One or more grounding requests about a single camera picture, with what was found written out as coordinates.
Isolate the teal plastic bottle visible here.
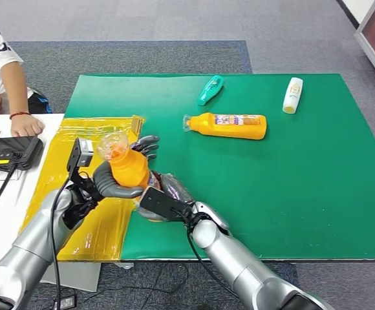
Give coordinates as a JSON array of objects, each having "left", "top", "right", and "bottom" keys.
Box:
[{"left": 197, "top": 74, "right": 225, "bottom": 107}]

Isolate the grey flat board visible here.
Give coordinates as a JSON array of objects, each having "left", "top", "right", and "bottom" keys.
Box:
[{"left": 40, "top": 261, "right": 101, "bottom": 293}]

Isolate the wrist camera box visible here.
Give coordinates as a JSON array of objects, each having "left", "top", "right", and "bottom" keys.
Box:
[
  {"left": 66, "top": 138, "right": 95, "bottom": 172},
  {"left": 138, "top": 186, "right": 195, "bottom": 222}
]

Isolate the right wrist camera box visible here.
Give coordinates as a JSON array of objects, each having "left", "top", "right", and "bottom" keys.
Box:
[{"left": 138, "top": 186, "right": 195, "bottom": 222}]

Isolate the black floor cable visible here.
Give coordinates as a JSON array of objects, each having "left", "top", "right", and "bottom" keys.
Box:
[{"left": 74, "top": 262, "right": 190, "bottom": 310}]

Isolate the black power adapter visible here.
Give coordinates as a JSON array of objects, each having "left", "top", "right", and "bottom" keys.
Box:
[{"left": 51, "top": 294, "right": 77, "bottom": 310}]

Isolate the yellow film wrapped cardboard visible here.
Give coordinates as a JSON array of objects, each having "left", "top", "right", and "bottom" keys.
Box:
[{"left": 19, "top": 115, "right": 146, "bottom": 262}]

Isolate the white plastic bottle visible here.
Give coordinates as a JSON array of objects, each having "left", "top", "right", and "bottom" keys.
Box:
[{"left": 282, "top": 77, "right": 304, "bottom": 115}]

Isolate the blue black bag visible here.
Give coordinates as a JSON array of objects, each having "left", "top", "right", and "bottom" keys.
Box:
[{"left": 28, "top": 88, "right": 53, "bottom": 114}]

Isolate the green table mat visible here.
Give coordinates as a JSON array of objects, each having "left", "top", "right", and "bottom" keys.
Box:
[{"left": 64, "top": 73, "right": 375, "bottom": 261}]

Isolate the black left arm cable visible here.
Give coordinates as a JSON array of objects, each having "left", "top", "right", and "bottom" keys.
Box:
[{"left": 49, "top": 177, "right": 71, "bottom": 310}]

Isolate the person's left hand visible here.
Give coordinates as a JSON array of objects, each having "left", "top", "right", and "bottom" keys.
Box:
[{"left": 11, "top": 114, "right": 45, "bottom": 138}]

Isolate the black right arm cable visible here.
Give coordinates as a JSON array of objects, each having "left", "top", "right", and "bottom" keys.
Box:
[{"left": 185, "top": 222, "right": 240, "bottom": 300}]

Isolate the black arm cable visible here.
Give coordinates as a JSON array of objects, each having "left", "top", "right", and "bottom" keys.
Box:
[
  {"left": 49, "top": 177, "right": 71, "bottom": 310},
  {"left": 185, "top": 222, "right": 240, "bottom": 300}
]

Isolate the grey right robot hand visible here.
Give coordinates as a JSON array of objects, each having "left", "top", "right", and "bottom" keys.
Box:
[{"left": 136, "top": 172, "right": 195, "bottom": 223}]

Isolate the black device with antenna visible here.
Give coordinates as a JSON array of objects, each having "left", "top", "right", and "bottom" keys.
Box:
[{"left": 0, "top": 136, "right": 43, "bottom": 205}]

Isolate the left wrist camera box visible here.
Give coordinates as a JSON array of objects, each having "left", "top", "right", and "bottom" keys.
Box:
[{"left": 66, "top": 138, "right": 95, "bottom": 172}]

